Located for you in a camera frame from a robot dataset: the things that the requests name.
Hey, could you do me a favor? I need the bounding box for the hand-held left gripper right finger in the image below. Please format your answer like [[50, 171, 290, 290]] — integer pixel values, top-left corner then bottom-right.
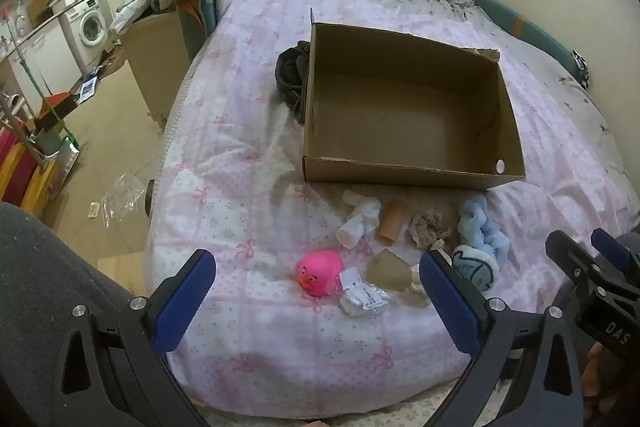
[[419, 250, 586, 427]]

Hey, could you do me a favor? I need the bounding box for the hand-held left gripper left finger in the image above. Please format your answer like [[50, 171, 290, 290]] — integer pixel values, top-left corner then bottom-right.
[[51, 249, 217, 427]]

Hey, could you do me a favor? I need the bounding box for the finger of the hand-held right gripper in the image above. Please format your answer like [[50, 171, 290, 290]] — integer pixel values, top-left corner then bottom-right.
[[545, 230, 601, 294], [590, 228, 635, 279]]

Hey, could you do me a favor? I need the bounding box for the cream fabric piece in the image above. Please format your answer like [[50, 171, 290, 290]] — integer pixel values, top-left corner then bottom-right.
[[407, 263, 432, 308]]

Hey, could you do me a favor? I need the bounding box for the white blue patterned sock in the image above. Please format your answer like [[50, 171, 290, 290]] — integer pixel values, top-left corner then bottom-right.
[[451, 244, 500, 292]]

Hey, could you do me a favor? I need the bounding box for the beige lace scrunchie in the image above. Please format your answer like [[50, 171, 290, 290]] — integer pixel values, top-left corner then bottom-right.
[[408, 210, 454, 253]]

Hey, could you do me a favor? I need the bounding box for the light blue fuzzy cloth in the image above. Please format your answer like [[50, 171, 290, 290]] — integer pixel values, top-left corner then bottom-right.
[[457, 196, 509, 264]]

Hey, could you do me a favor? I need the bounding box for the pink rubber duck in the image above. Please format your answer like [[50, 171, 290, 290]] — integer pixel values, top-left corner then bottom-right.
[[296, 250, 345, 298]]

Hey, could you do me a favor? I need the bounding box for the cardboard box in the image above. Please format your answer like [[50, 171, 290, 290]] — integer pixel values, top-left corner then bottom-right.
[[302, 8, 527, 188]]

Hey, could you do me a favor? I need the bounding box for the person's right hand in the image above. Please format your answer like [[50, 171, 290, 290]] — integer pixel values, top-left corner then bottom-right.
[[580, 341, 609, 416]]

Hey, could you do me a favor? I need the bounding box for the clear plastic bag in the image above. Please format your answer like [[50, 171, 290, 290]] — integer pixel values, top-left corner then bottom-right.
[[101, 172, 149, 234]]

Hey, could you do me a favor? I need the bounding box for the pink floral blanket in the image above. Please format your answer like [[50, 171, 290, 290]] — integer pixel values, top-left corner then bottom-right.
[[144, 0, 640, 414]]

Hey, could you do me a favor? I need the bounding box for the red suitcase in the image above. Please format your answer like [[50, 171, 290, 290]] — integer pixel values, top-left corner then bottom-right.
[[0, 127, 32, 204]]

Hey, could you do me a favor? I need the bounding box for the teal pillow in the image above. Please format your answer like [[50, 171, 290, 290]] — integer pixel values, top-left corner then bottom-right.
[[474, 0, 577, 68]]

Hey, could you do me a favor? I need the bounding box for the tall cardboard carton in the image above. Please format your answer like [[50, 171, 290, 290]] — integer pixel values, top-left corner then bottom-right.
[[122, 9, 194, 134]]

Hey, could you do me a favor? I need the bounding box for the dark bundled cloth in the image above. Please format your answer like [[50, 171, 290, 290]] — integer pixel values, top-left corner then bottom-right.
[[275, 40, 312, 124]]

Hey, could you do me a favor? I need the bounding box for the green mop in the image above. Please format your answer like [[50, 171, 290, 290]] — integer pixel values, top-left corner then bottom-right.
[[0, 7, 79, 148]]

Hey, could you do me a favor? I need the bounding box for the white washing machine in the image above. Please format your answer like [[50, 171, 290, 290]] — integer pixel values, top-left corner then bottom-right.
[[64, 0, 109, 64]]

